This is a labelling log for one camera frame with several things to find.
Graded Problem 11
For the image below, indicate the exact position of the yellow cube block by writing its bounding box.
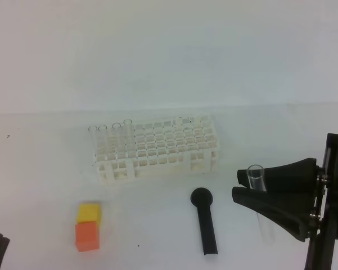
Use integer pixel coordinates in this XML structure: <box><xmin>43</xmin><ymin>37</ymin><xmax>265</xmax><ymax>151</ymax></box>
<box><xmin>76</xmin><ymin>202</ymin><xmax>102</xmax><ymax>226</ymax></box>

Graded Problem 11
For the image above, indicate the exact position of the black scoop tool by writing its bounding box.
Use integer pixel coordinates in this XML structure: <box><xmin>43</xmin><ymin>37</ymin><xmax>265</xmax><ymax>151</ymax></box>
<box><xmin>190</xmin><ymin>187</ymin><xmax>218</xmax><ymax>255</ymax></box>

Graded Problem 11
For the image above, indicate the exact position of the clear glass test tube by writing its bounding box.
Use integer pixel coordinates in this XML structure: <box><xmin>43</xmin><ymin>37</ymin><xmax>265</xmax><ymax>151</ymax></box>
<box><xmin>246</xmin><ymin>164</ymin><xmax>275</xmax><ymax>244</ymax></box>

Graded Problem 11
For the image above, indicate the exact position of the clear test tube in rack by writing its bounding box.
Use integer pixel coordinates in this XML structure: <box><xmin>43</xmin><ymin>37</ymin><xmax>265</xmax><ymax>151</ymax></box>
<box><xmin>112</xmin><ymin>122</ymin><xmax>121</xmax><ymax>154</ymax></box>
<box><xmin>88</xmin><ymin>125</ymin><xmax>98</xmax><ymax>161</ymax></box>
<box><xmin>98</xmin><ymin>125</ymin><xmax>107</xmax><ymax>156</ymax></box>
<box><xmin>123</xmin><ymin>119</ymin><xmax>135</xmax><ymax>154</ymax></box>

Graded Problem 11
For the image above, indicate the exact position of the white plastic test tube rack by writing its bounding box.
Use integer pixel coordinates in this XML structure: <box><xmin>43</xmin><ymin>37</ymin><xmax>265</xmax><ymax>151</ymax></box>
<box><xmin>93</xmin><ymin>115</ymin><xmax>219</xmax><ymax>183</ymax></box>

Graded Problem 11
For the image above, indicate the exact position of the orange cube block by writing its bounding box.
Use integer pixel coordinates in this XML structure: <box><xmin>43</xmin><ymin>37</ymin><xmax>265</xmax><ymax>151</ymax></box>
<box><xmin>75</xmin><ymin>221</ymin><xmax>100</xmax><ymax>252</ymax></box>

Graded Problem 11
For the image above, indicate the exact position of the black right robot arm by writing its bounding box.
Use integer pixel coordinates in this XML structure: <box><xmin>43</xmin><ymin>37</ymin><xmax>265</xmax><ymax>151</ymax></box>
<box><xmin>232</xmin><ymin>133</ymin><xmax>338</xmax><ymax>269</ymax></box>

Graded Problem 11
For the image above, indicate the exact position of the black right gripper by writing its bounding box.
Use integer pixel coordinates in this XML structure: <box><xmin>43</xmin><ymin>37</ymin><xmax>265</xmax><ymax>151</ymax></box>
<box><xmin>232</xmin><ymin>133</ymin><xmax>338</xmax><ymax>269</ymax></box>

